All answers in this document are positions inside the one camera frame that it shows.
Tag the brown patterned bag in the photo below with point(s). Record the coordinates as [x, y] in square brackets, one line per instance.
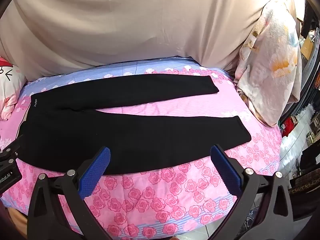
[305, 187]

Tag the white cartoon print pillow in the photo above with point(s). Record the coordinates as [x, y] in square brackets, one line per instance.
[10, 90]

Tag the pink rose print bedsheet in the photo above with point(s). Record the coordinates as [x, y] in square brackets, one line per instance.
[162, 187]

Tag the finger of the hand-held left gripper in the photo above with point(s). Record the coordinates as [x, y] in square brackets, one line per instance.
[10, 148]

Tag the pale floral quilt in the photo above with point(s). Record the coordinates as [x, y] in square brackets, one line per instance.
[270, 67]

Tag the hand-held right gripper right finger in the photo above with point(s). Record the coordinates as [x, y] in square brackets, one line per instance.
[225, 170]

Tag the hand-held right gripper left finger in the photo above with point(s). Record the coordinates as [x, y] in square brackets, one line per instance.
[96, 172]

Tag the black pants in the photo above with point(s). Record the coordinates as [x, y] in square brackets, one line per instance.
[125, 130]

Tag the beige cloth backdrop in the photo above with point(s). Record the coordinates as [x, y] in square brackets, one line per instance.
[125, 25]

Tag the black bag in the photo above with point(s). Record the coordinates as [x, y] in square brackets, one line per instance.
[310, 157]

